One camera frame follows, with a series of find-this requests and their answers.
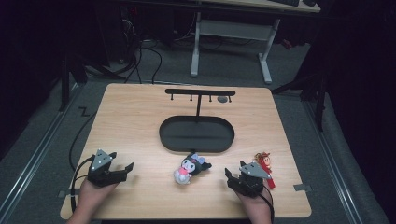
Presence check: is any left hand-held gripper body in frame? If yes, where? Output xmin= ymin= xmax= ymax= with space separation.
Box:
xmin=86 ymin=148 xmax=129 ymax=188

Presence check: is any right hand-held gripper cable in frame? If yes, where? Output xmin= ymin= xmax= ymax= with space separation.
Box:
xmin=262 ymin=185 xmax=276 ymax=224

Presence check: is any metal floor rail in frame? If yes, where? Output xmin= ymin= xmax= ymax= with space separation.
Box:
xmin=302 ymin=99 xmax=364 ymax=224
xmin=0 ymin=83 xmax=81 ymax=220

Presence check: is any person's right hand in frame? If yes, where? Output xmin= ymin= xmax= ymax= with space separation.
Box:
xmin=234 ymin=189 xmax=273 ymax=219

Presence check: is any bundle of black floor cables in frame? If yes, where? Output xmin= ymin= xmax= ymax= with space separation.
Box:
xmin=116 ymin=17 xmax=163 ymax=85

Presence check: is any red figure keychain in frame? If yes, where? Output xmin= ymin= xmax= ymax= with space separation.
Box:
xmin=253 ymin=151 xmax=276 ymax=189

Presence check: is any red object under desk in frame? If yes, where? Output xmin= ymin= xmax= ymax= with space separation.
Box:
xmin=280 ymin=38 xmax=294 ymax=51

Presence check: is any grey tape strip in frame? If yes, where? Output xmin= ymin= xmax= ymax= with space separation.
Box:
xmin=292 ymin=183 xmax=313 ymax=192
xmin=57 ymin=189 xmax=75 ymax=199

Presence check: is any black floor cable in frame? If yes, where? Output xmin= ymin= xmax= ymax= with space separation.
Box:
xmin=68 ymin=111 xmax=98 ymax=173

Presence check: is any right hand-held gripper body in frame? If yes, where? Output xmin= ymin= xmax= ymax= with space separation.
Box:
xmin=228 ymin=161 xmax=272 ymax=198

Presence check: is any left hand-held gripper cable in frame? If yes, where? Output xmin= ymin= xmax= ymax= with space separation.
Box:
xmin=69 ymin=155 xmax=96 ymax=215

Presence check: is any hand-held gripper cable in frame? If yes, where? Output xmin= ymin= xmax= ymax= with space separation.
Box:
xmin=262 ymin=185 xmax=276 ymax=224
xmin=69 ymin=155 xmax=96 ymax=215

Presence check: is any black hook rack with tray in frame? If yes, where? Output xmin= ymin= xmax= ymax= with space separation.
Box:
xmin=158 ymin=88 xmax=236 ymax=154

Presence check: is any black keyboard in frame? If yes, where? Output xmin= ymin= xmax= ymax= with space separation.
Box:
xmin=269 ymin=0 xmax=301 ymax=7

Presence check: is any black metal stand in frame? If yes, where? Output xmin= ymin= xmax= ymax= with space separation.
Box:
xmin=271 ymin=69 xmax=329 ymax=133

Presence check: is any white-legged wooden desk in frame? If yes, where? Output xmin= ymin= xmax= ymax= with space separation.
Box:
xmin=189 ymin=0 xmax=321 ymax=85

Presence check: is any person's left hand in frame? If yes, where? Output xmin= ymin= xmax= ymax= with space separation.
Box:
xmin=76 ymin=179 xmax=120 ymax=217

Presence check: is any black plush doll keychain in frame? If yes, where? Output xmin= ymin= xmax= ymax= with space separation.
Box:
xmin=173 ymin=152 xmax=213 ymax=186

